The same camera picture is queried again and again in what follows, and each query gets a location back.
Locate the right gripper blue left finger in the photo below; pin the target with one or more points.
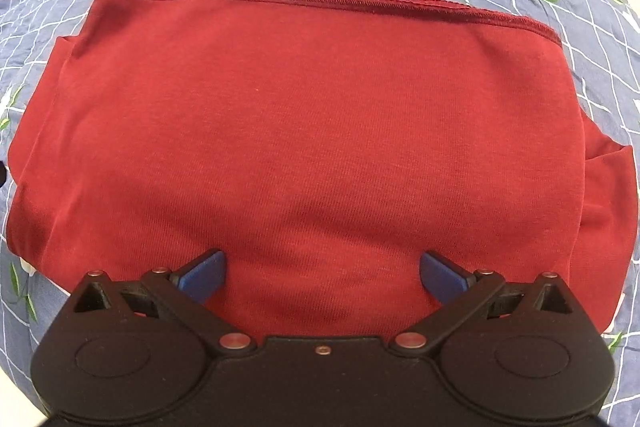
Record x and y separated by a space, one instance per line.
190 285

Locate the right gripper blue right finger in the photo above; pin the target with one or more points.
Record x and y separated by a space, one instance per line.
456 287

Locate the red long-sleeve sweater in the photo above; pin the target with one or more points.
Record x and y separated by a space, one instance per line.
323 146

